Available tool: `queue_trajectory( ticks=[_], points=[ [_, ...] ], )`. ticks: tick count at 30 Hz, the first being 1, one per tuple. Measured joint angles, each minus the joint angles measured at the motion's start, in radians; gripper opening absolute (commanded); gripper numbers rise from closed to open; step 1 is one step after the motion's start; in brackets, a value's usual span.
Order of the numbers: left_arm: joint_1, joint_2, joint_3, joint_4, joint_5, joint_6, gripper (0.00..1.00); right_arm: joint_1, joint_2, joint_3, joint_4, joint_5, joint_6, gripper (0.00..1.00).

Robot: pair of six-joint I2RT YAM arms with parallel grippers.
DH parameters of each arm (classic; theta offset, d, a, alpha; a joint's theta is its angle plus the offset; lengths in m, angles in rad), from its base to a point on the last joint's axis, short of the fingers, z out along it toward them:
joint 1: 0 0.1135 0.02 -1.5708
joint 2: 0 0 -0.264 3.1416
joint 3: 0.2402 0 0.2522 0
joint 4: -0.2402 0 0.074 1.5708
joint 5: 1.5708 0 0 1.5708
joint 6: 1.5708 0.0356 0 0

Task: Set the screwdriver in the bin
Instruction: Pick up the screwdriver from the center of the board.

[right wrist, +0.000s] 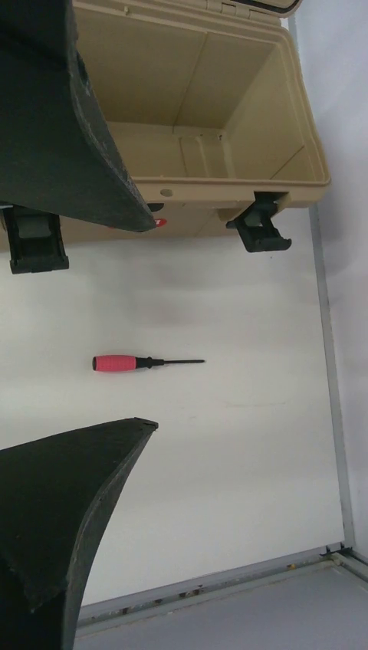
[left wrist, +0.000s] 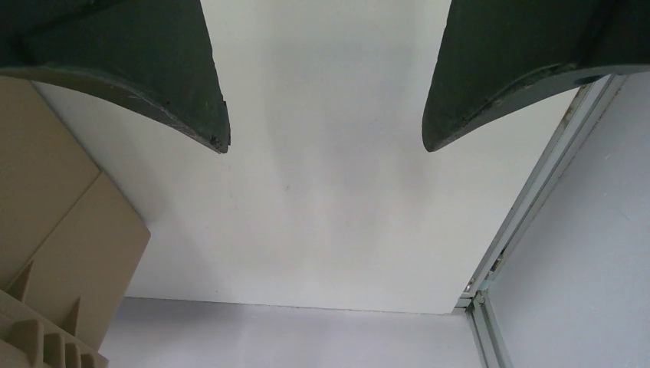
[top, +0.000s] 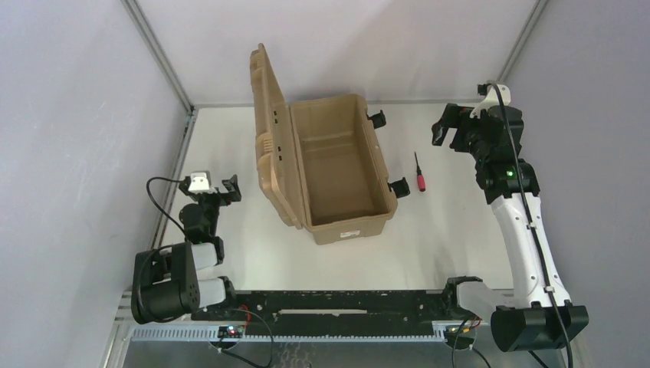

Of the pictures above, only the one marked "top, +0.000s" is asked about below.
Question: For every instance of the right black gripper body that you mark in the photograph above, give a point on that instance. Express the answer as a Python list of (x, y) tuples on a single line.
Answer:
[(461, 129)]

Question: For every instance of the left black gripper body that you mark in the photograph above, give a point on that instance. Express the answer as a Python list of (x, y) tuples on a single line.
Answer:
[(223, 195)]

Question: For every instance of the red handled screwdriver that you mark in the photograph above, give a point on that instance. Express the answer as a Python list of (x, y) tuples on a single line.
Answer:
[(420, 179)]

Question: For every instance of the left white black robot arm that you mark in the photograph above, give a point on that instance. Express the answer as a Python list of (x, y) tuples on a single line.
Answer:
[(166, 283)]

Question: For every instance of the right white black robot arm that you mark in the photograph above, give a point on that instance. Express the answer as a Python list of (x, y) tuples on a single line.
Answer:
[(540, 314)]

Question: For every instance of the tan plastic storage bin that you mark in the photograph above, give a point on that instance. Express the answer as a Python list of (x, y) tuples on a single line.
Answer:
[(319, 162)]

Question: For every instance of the left small circuit board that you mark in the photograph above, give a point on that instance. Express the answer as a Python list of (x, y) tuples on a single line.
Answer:
[(230, 332)]

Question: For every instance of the small circuit board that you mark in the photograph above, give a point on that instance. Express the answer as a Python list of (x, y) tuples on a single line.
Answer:
[(230, 332), (460, 339)]

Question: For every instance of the right small circuit board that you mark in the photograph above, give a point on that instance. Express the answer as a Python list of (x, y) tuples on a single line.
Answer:
[(460, 339)]

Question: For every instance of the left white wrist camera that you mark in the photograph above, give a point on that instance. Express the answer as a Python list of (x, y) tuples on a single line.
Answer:
[(200, 182)]

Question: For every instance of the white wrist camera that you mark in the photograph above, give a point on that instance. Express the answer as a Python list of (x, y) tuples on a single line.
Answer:
[(493, 95), (200, 182)]

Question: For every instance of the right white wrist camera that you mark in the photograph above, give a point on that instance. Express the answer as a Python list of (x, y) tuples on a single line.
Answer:
[(493, 95)]

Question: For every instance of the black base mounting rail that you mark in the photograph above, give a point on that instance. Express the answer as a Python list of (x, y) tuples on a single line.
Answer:
[(359, 313)]

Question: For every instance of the grey slotted cable duct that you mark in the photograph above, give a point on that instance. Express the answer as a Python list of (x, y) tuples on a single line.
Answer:
[(197, 333)]

